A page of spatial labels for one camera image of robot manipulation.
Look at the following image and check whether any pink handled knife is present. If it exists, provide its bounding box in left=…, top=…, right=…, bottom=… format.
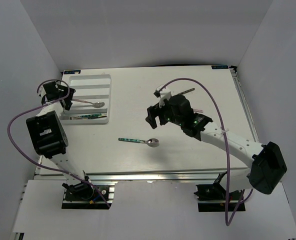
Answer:
left=193, top=108, right=204, bottom=113

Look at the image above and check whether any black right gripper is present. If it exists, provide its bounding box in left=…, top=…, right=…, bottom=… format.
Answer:
left=145, top=97, right=183, bottom=130

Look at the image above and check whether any white cutlery tray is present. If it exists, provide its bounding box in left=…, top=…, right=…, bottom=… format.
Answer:
left=60, top=74, right=112, bottom=125

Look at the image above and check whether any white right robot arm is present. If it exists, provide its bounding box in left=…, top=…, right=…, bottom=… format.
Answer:
left=145, top=95, right=287, bottom=200

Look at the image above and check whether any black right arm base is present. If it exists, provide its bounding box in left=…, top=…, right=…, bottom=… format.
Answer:
left=193, top=171, right=246, bottom=213

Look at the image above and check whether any green handled fork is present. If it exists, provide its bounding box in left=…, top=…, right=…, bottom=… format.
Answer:
left=68, top=113, right=102, bottom=120

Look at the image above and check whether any green handled spoon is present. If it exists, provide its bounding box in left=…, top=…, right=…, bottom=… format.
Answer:
left=118, top=137, right=159, bottom=148

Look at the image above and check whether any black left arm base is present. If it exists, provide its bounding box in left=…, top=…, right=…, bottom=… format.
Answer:
left=61, top=183, right=115, bottom=210

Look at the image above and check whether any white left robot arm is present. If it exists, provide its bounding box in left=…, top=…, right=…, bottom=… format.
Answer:
left=26, top=80, right=94, bottom=200

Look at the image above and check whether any aluminium table frame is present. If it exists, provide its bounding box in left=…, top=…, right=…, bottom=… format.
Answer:
left=11, top=65, right=273, bottom=240

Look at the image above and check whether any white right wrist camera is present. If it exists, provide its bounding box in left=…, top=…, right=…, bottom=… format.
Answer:
left=153, top=85, right=172, bottom=108

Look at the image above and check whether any pink handled spoon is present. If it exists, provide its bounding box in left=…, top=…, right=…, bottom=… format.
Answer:
left=72, top=99, right=105, bottom=109

